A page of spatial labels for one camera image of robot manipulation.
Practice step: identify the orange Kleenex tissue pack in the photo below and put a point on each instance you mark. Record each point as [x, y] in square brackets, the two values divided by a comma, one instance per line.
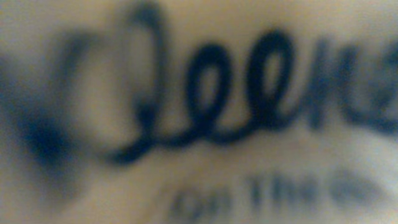
[198, 111]

